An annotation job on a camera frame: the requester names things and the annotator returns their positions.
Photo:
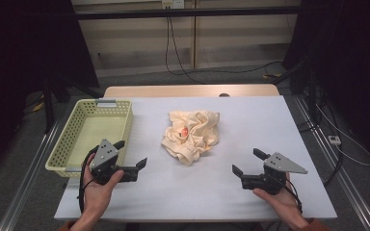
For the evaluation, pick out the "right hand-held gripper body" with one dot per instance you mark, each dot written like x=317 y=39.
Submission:
x=279 y=163

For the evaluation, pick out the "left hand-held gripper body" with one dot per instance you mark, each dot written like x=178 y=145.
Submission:
x=104 y=154

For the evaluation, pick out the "pale green perforated plastic basket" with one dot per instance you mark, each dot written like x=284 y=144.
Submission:
x=93 y=128

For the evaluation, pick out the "cream cloth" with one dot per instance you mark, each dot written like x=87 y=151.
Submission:
x=196 y=134

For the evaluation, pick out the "person's right hand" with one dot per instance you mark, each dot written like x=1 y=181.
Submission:
x=282 y=202

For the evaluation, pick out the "person's left hand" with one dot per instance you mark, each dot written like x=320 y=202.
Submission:
x=96 y=195

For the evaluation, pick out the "white power strip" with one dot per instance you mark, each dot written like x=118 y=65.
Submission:
x=334 y=140

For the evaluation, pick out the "black metal stand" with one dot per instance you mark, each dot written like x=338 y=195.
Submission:
x=48 y=109

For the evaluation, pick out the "light wooden table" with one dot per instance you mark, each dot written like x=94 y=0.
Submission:
x=173 y=91

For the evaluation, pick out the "black curtain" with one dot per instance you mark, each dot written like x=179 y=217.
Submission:
x=350 y=64
x=13 y=64

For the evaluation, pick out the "aluminium frame rail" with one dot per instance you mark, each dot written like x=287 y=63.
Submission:
x=343 y=179
x=29 y=179

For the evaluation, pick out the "white wall power outlet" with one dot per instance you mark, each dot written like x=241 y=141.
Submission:
x=172 y=4

